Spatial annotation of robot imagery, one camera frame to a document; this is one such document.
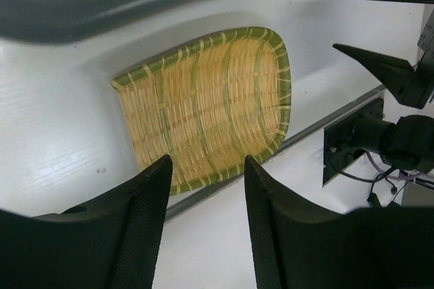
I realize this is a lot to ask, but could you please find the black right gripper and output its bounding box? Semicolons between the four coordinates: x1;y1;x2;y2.
333;0;433;109

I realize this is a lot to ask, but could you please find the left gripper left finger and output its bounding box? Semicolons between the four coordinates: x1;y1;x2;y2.
1;155;172;288

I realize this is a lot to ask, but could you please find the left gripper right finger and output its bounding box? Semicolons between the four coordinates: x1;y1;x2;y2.
244;156;433;288

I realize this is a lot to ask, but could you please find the woven bamboo tray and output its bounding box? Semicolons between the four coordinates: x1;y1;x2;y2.
110;26;292;195

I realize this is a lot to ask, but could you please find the aluminium table edge rail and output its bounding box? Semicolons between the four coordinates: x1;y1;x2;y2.
165;83;387;224

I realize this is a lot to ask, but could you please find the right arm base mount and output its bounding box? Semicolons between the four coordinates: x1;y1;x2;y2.
321;97;434;208

